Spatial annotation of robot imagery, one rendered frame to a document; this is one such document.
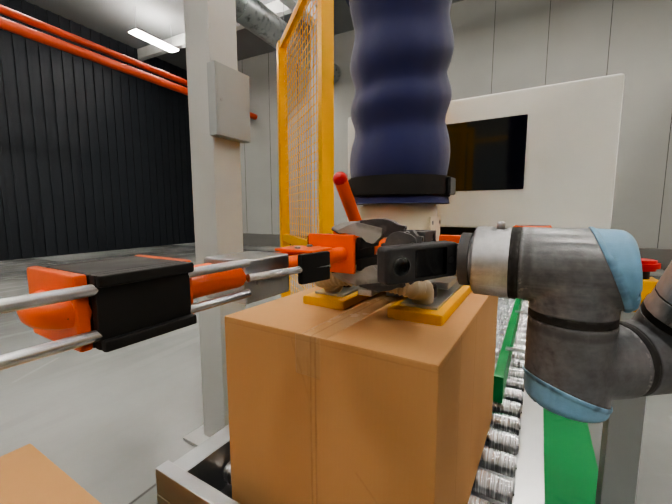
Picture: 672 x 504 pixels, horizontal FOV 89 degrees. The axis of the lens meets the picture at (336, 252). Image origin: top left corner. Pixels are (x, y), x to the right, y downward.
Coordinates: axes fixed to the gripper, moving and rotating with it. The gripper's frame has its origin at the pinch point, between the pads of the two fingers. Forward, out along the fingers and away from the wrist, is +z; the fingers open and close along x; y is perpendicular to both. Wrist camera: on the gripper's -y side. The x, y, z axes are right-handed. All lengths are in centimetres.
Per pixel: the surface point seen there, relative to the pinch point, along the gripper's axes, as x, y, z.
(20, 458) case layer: -53, -19, 78
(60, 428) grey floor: -108, 24, 185
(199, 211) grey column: 7, 59, 109
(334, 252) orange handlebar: 0.6, -5.2, -2.8
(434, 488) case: -29.9, -4.3, -17.7
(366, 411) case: -22.2, -4.3, -7.7
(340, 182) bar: 10.9, 0.6, -0.5
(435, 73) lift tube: 32.7, 22.8, -8.6
